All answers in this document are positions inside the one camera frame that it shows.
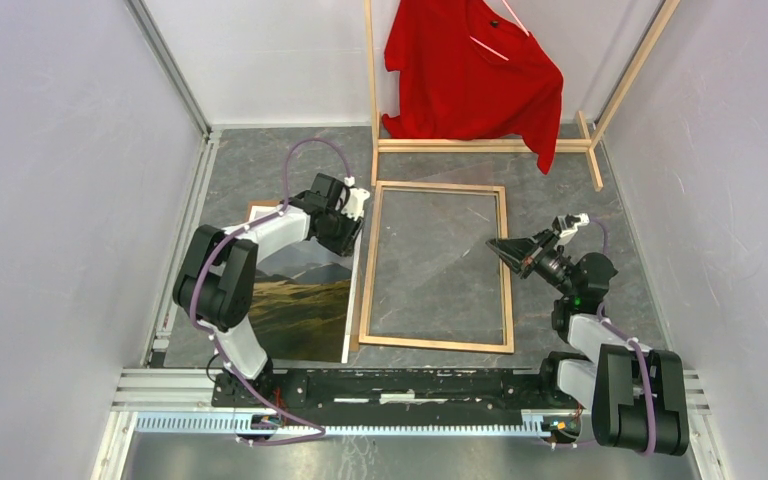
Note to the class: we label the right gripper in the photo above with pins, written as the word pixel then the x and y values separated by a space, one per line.
pixel 523 254

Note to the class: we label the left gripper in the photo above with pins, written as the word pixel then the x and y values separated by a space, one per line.
pixel 346 245

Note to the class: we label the landscape photo print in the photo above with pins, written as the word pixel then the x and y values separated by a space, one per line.
pixel 304 305

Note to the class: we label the wooden picture frame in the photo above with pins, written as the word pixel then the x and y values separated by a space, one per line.
pixel 438 265

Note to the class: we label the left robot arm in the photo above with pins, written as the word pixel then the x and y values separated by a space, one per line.
pixel 215 282

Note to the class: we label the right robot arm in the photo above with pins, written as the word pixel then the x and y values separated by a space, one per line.
pixel 635 394

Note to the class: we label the wooden clothes rack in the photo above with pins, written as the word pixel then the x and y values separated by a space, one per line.
pixel 590 135

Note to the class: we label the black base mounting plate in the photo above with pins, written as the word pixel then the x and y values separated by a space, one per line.
pixel 420 397

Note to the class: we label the red t-shirt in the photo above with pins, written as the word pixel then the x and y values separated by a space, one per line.
pixel 448 89

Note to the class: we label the pink clothes hanger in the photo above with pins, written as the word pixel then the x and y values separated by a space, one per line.
pixel 495 28

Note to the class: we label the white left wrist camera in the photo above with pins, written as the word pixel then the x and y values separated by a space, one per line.
pixel 354 206

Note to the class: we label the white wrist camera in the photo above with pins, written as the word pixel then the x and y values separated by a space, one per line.
pixel 570 223
pixel 354 206

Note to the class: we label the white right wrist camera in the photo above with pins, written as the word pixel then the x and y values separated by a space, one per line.
pixel 570 223

